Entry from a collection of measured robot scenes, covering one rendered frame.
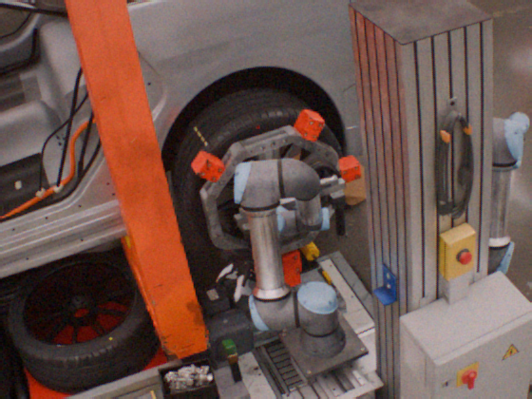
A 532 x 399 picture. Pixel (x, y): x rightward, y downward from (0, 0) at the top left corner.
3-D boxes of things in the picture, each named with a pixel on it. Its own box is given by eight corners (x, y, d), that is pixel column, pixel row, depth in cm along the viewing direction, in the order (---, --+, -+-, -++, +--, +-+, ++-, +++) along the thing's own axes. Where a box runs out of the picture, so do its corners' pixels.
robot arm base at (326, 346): (353, 348, 276) (352, 327, 270) (312, 366, 272) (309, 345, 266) (333, 319, 287) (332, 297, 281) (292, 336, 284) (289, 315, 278)
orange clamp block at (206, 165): (219, 158, 325) (200, 149, 319) (226, 168, 319) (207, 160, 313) (209, 173, 327) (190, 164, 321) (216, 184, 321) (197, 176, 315)
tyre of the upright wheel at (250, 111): (266, 242, 389) (350, 121, 369) (286, 275, 371) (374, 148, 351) (141, 199, 351) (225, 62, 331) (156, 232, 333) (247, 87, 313)
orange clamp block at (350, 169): (332, 175, 349) (353, 168, 351) (341, 185, 343) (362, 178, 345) (332, 161, 345) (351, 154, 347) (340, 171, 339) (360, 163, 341)
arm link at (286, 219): (294, 209, 288) (295, 209, 298) (259, 213, 289) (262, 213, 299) (295, 234, 287) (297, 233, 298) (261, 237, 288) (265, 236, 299)
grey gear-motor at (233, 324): (230, 315, 399) (217, 258, 378) (263, 376, 367) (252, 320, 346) (193, 328, 395) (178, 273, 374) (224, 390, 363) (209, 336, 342)
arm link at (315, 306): (340, 332, 269) (337, 303, 260) (296, 337, 270) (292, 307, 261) (338, 306, 278) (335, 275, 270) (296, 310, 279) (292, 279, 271)
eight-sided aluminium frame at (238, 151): (339, 222, 363) (328, 111, 330) (346, 231, 358) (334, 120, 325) (216, 267, 351) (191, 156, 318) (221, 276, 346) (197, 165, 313)
